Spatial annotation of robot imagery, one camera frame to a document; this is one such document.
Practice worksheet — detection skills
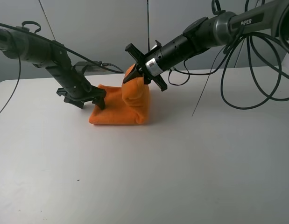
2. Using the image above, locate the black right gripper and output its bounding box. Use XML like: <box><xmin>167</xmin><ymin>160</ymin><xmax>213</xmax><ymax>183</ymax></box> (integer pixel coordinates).
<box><xmin>123</xmin><ymin>41</ymin><xmax>168</xmax><ymax>91</ymax></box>

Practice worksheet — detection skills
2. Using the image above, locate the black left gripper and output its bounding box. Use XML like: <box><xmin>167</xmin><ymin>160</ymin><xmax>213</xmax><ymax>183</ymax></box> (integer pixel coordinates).
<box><xmin>56</xmin><ymin>81</ymin><xmax>106</xmax><ymax>110</ymax></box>

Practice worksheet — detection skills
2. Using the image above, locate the orange terry towel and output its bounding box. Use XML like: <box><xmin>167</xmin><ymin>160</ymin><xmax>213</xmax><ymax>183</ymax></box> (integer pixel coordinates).
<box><xmin>89</xmin><ymin>77</ymin><xmax>150</xmax><ymax>125</ymax></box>

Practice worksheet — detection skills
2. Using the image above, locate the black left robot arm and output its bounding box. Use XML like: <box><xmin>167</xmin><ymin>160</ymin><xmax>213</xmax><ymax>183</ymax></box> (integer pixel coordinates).
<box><xmin>0</xmin><ymin>27</ymin><xmax>106</xmax><ymax>110</ymax></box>

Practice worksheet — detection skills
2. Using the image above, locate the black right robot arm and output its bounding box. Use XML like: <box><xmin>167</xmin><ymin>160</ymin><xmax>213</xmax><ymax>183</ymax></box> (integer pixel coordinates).
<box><xmin>123</xmin><ymin>0</ymin><xmax>289</xmax><ymax>91</ymax></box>

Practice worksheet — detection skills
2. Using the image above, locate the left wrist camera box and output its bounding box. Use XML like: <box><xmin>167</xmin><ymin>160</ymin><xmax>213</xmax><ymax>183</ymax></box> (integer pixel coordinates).
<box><xmin>73</xmin><ymin>61</ymin><xmax>105</xmax><ymax>75</ymax></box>

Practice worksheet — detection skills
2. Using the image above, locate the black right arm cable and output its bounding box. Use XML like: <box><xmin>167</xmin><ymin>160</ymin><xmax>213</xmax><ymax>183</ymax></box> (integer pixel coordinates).
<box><xmin>167</xmin><ymin>0</ymin><xmax>289</xmax><ymax>117</ymax></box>

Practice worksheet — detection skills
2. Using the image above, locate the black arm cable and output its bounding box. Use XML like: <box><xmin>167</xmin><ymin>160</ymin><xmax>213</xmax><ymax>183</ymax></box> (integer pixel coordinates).
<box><xmin>167</xmin><ymin>0</ymin><xmax>289</xmax><ymax>117</ymax></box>
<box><xmin>0</xmin><ymin>21</ymin><xmax>124</xmax><ymax>119</ymax></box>

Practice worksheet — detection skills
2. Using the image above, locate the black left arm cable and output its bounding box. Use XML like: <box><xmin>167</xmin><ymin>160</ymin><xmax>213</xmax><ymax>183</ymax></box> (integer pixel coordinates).
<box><xmin>0</xmin><ymin>21</ymin><xmax>124</xmax><ymax>119</ymax></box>

